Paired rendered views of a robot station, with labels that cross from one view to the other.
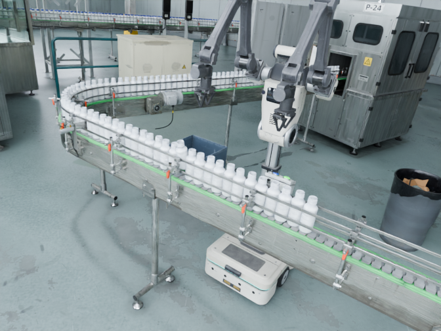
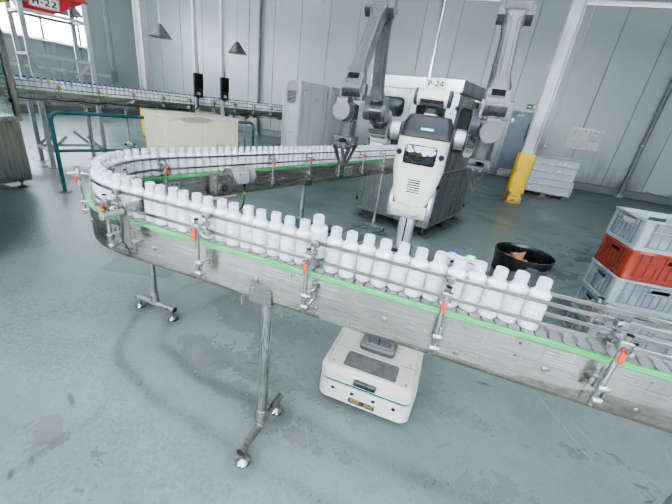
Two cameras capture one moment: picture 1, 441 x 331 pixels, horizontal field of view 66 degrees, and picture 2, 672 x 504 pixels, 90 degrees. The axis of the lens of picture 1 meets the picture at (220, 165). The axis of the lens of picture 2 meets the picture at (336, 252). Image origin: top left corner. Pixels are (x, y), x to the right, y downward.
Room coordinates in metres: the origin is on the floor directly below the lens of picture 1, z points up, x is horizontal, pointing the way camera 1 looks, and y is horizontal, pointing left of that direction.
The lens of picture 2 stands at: (0.52, 0.43, 1.55)
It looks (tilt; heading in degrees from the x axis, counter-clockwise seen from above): 24 degrees down; 345
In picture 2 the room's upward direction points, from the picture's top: 8 degrees clockwise
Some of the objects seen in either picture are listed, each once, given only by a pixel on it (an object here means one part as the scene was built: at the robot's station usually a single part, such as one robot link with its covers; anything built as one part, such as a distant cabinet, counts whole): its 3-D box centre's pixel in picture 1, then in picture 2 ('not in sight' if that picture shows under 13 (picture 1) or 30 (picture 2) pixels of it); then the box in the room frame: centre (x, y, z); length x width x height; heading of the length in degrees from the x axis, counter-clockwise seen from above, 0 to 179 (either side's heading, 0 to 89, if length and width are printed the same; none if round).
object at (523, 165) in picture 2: not in sight; (518, 178); (7.04, -5.40, 0.55); 0.40 x 0.40 x 1.10; 58
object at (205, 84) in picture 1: (205, 83); (347, 130); (1.72, 0.12, 1.47); 0.10 x 0.07 x 0.07; 150
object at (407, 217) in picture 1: (410, 211); (511, 286); (2.61, -1.74, 0.32); 0.45 x 0.45 x 0.64
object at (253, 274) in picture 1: (256, 245); (378, 348); (2.02, -0.33, 0.24); 0.68 x 0.53 x 0.41; 148
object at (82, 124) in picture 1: (75, 141); (126, 231); (1.97, 0.94, 0.96); 0.23 x 0.10 x 0.27; 148
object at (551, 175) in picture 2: not in sight; (544, 175); (8.25, -7.24, 0.50); 1.24 x 1.03 x 1.00; 60
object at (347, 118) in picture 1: (365, 75); (422, 155); (5.47, -2.11, 1.00); 1.60 x 1.30 x 2.00; 130
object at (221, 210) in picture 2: (129, 138); (222, 220); (1.82, 0.55, 1.08); 0.06 x 0.06 x 0.17
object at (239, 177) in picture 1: (238, 184); (417, 272); (1.41, -0.10, 1.08); 0.06 x 0.06 x 0.17
